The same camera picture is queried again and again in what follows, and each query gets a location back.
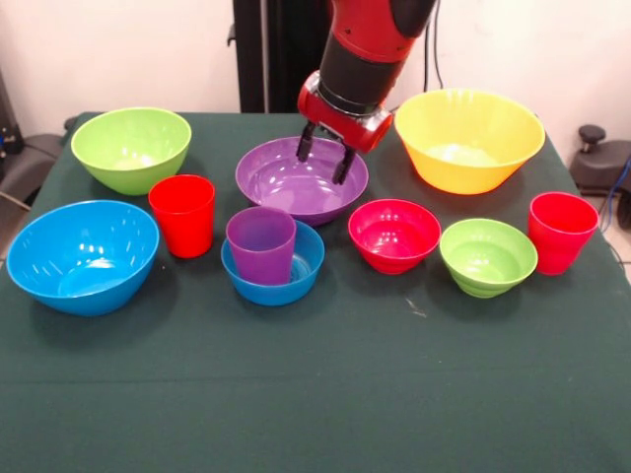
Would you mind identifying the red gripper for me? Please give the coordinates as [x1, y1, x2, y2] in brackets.
[296, 70, 394, 186]

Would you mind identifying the purple bowl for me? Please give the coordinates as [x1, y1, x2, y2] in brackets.
[235, 136, 370, 228]

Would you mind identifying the purple cup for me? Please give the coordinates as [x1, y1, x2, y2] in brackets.
[225, 206, 298, 287]

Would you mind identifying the small pink bowl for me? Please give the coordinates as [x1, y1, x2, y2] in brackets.
[347, 198, 443, 276]

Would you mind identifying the small blue bowl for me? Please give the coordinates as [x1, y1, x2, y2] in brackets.
[220, 220, 326, 307]

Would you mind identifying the large yellow bowl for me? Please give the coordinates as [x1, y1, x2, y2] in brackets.
[393, 88, 546, 196]

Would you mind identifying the red cup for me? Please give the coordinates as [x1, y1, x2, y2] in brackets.
[527, 191, 600, 277]
[148, 173, 217, 259]

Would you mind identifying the large green bowl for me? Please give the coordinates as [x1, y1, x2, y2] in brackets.
[70, 106, 193, 197]

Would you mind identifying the small green bowl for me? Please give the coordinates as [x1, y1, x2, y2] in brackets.
[439, 218, 539, 300]

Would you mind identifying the dark green tablecloth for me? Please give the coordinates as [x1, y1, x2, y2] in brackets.
[0, 111, 631, 473]

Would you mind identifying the large blue bowl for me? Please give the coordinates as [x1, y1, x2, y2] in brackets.
[6, 199, 161, 316]

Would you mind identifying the black knob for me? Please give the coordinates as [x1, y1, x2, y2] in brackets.
[578, 124, 607, 155]

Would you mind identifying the grey stand base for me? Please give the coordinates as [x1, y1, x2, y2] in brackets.
[0, 132, 65, 208]
[571, 140, 631, 198]

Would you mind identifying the black equipment box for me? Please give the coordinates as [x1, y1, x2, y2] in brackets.
[0, 68, 25, 160]

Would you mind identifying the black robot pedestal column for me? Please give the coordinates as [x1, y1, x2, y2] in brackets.
[227, 0, 398, 114]

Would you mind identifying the black wall cable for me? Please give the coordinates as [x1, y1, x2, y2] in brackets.
[424, 14, 445, 93]

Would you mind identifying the blue cable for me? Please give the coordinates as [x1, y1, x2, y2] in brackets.
[603, 156, 631, 228]

